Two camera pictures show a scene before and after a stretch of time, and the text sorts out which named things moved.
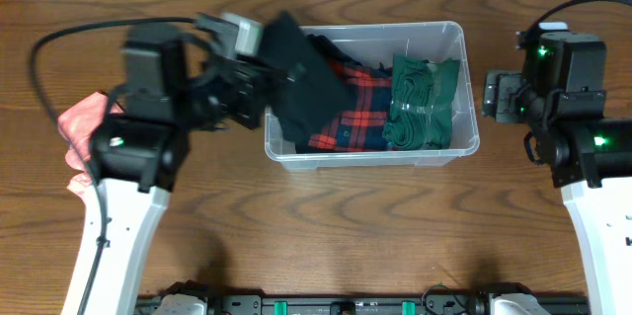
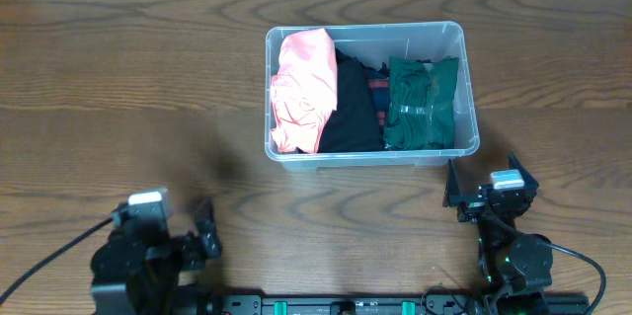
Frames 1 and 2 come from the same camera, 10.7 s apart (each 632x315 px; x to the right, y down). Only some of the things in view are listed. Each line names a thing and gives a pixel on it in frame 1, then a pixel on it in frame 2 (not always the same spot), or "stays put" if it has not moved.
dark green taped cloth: [421, 104] stays put
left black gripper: [249, 90] -> [193, 248]
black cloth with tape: [317, 89] -> [355, 125]
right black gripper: [508, 97] -> [453, 192]
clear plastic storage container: [373, 96] stays put
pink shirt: [78, 124] -> [304, 90]
